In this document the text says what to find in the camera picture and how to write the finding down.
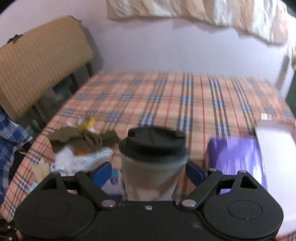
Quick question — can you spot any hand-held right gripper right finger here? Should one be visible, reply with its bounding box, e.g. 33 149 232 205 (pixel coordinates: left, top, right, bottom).
179 161 263 208

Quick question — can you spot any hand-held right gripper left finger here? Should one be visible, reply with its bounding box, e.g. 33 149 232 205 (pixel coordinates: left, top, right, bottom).
38 162 117 208

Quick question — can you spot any white fluffy towel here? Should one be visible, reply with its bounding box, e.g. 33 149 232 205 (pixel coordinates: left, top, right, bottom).
54 146 114 172

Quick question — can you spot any frosted bottle with black lid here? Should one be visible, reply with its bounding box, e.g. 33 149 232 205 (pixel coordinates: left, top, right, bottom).
118 126 191 202

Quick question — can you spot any olive green cloth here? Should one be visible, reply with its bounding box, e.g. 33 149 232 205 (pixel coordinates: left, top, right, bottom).
48 126 120 153

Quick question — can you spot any pale yellow plush duck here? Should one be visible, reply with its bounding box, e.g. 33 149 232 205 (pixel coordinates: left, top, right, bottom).
32 160 53 179

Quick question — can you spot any blue printed packet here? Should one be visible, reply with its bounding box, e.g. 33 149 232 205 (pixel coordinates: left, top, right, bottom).
102 173 125 197

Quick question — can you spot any yellow tape roll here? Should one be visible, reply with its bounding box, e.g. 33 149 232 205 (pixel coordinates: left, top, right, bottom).
77 116 96 133

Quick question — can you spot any blue plaid cloth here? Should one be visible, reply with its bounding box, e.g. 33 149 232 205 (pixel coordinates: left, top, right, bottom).
0 107 33 202

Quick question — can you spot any green door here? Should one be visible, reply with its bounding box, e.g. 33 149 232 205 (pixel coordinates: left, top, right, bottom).
285 70 296 116

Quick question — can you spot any dark wooden frame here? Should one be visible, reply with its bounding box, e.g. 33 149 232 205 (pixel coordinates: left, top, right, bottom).
30 60 103 131

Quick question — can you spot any crinkled beige wall cloth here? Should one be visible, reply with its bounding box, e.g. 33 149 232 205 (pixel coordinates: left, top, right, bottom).
106 0 289 45

